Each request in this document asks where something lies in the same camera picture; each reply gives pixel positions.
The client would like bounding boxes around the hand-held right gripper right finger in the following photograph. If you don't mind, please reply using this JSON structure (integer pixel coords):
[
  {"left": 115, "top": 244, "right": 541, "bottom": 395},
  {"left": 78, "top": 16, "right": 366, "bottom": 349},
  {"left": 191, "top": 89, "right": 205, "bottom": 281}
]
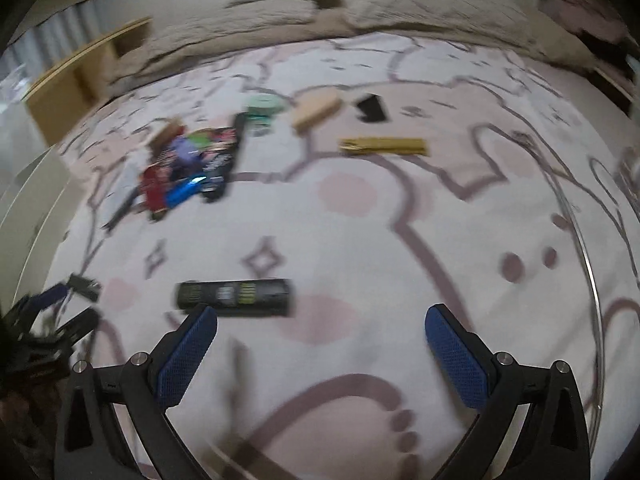
[{"left": 424, "top": 303, "right": 592, "bottom": 480}]

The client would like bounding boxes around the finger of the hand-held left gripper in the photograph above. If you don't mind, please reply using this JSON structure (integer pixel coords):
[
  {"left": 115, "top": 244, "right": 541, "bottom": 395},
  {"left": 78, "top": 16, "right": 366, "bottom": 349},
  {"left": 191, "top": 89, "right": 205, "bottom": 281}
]
[
  {"left": 15, "top": 282, "right": 71, "bottom": 313},
  {"left": 47, "top": 306, "right": 101, "bottom": 348}
]

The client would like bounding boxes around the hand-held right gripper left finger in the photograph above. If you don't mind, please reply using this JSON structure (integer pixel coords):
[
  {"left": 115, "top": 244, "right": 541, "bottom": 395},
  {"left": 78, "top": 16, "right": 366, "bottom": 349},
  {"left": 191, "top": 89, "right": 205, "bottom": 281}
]
[{"left": 54, "top": 303, "right": 219, "bottom": 480}]

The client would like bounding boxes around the small black box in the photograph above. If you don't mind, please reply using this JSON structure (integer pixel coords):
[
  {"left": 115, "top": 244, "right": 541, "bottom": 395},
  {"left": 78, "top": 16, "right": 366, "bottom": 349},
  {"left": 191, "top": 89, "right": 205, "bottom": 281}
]
[{"left": 66, "top": 274, "right": 102, "bottom": 302}]

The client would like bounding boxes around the black printed tube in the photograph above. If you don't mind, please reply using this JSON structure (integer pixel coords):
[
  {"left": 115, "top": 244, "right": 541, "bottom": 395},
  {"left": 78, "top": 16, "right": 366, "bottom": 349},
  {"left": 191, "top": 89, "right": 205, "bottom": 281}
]
[{"left": 176, "top": 279, "right": 293, "bottom": 318}]

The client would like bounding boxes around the cartoon bear printed bed sheet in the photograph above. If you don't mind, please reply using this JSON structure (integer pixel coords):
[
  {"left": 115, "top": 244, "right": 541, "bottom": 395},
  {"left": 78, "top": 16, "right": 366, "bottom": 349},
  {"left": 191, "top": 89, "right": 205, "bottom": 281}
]
[{"left": 45, "top": 30, "right": 640, "bottom": 480}]

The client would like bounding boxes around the blue battery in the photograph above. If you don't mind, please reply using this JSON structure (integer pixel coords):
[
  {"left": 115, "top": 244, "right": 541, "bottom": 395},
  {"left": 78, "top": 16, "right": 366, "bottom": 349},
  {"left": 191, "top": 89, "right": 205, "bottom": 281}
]
[{"left": 165, "top": 176, "right": 207, "bottom": 208}]

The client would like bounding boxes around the wooden bedside shelf unit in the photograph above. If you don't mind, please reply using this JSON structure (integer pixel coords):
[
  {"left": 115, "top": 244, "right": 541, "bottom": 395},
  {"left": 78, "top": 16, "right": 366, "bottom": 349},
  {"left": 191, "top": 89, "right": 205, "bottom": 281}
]
[{"left": 0, "top": 17, "right": 153, "bottom": 286}]

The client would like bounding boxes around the purple white small pack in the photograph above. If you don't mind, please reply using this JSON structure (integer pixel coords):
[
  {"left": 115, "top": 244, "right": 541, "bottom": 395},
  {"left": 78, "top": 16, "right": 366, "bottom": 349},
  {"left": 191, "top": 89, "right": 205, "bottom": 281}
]
[{"left": 170, "top": 137, "right": 206, "bottom": 171}]

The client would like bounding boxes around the gold foil stick packet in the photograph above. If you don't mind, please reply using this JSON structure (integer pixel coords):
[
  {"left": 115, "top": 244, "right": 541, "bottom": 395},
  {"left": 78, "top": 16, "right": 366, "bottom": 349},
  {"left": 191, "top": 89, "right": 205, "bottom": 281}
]
[{"left": 339, "top": 137, "right": 428, "bottom": 157}]

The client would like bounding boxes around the mint green small case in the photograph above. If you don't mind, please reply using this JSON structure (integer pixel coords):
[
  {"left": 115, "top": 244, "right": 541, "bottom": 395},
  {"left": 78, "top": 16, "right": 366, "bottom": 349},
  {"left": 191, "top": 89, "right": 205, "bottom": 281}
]
[{"left": 245, "top": 94, "right": 288, "bottom": 133}]

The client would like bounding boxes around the small black cube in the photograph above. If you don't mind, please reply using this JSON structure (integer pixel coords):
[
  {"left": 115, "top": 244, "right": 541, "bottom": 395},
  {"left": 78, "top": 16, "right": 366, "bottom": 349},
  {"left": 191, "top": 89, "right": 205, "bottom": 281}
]
[{"left": 356, "top": 94, "right": 388, "bottom": 123}]

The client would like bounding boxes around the grey curtain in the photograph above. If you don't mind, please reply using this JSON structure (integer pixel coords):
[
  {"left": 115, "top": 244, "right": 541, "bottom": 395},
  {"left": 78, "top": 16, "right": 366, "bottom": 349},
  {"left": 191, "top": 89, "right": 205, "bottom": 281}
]
[{"left": 0, "top": 0, "right": 106, "bottom": 111}]

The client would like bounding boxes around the small wooden piece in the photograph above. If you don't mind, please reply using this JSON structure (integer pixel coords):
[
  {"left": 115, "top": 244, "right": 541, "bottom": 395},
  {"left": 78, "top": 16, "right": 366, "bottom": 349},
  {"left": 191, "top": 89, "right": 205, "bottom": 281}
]
[{"left": 291, "top": 94, "right": 343, "bottom": 131}]

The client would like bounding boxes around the beige quilt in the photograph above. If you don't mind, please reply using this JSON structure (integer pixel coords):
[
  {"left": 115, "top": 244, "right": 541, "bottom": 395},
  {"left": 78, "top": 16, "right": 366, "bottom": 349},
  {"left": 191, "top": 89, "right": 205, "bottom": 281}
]
[{"left": 107, "top": 0, "right": 601, "bottom": 96}]

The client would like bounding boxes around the thin metal wire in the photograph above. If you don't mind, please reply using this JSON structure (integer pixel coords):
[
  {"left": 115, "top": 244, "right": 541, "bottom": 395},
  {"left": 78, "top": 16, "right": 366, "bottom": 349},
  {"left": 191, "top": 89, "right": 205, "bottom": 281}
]
[{"left": 515, "top": 130, "right": 608, "bottom": 411}]

